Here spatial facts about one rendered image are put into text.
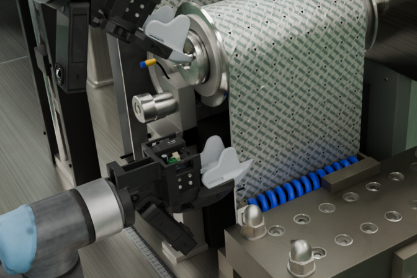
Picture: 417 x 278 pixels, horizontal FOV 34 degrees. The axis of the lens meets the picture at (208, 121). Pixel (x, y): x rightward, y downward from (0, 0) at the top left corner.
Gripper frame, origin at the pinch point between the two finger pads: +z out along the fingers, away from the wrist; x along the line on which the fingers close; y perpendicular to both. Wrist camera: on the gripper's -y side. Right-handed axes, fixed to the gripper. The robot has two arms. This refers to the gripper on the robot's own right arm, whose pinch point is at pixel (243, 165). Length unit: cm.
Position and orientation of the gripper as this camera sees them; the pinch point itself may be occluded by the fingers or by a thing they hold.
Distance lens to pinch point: 99.0
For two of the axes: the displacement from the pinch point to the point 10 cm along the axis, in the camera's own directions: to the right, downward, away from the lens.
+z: 8.6, -3.0, 4.1
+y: -0.7, -8.6, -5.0
